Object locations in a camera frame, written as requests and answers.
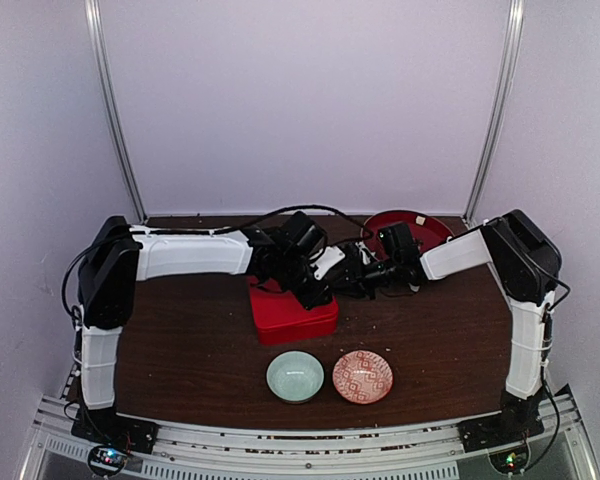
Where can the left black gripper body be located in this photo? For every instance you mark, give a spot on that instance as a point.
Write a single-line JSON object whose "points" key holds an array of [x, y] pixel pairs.
{"points": [[289, 278]]}

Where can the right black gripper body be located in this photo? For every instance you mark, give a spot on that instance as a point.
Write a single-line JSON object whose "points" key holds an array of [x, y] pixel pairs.
{"points": [[367, 281]]}

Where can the red square box lid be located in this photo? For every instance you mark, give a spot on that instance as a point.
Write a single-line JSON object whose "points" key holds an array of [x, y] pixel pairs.
{"points": [[272, 308]]}

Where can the red square chocolate box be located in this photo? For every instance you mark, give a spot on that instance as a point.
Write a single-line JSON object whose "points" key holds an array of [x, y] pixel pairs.
{"points": [[295, 332]]}

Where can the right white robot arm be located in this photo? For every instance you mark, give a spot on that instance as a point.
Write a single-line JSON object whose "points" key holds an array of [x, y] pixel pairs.
{"points": [[527, 264]]}

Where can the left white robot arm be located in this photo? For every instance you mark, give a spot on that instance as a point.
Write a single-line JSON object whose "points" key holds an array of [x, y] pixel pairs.
{"points": [[121, 255]]}

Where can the dark red round tray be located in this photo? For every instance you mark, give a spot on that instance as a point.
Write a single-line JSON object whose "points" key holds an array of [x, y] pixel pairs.
{"points": [[428, 235]]}

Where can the red patterned ceramic bowl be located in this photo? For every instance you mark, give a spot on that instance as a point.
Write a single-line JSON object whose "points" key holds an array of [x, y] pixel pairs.
{"points": [[362, 377]]}

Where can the pale green ceramic bowl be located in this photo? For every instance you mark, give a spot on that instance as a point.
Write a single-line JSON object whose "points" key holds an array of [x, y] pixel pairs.
{"points": [[295, 377]]}

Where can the aluminium front rail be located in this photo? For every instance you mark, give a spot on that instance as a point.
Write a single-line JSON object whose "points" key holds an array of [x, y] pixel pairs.
{"points": [[433, 450]]}

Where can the right aluminium frame post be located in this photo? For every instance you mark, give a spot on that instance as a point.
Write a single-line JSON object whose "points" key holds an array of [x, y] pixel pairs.
{"points": [[507, 70]]}

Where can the aluminium frame post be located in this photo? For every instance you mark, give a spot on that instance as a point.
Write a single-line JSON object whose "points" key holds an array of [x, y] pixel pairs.
{"points": [[507, 70], [97, 36]]}

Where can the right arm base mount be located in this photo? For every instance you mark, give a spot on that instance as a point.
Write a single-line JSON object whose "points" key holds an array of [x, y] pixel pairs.
{"points": [[500, 440]]}

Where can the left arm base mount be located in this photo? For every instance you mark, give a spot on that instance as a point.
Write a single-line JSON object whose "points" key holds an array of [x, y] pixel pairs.
{"points": [[116, 439]]}

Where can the left aluminium frame post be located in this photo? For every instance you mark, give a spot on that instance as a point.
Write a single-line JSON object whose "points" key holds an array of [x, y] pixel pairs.
{"points": [[97, 36]]}

